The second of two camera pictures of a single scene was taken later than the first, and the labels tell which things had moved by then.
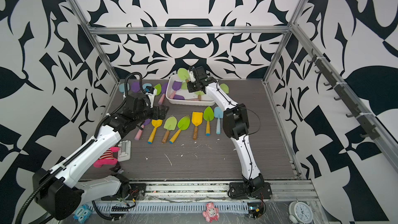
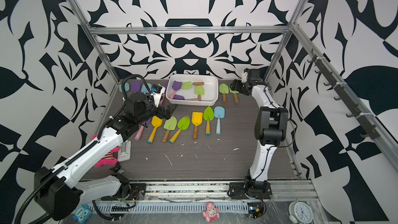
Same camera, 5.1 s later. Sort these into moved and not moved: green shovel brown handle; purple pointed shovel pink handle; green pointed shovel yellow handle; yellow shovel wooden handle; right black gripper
Moved: green shovel brown handle; right black gripper
Not moved: green pointed shovel yellow handle; purple pointed shovel pink handle; yellow shovel wooden handle
